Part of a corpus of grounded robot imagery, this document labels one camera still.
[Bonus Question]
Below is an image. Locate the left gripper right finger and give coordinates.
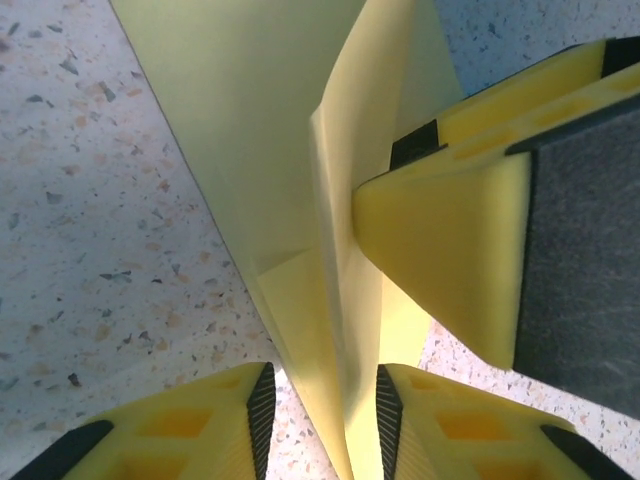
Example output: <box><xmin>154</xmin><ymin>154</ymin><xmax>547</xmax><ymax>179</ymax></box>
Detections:
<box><xmin>374</xmin><ymin>363</ymin><xmax>640</xmax><ymax>480</ymax></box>

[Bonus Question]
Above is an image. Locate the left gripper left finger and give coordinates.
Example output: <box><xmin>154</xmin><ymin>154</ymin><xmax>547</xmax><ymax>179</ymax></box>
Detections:
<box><xmin>8</xmin><ymin>361</ymin><xmax>277</xmax><ymax>480</ymax></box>

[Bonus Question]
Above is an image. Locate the yellow cloth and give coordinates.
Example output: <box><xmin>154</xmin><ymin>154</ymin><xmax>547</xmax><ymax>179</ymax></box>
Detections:
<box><xmin>109</xmin><ymin>0</ymin><xmax>466</xmax><ymax>480</ymax></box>

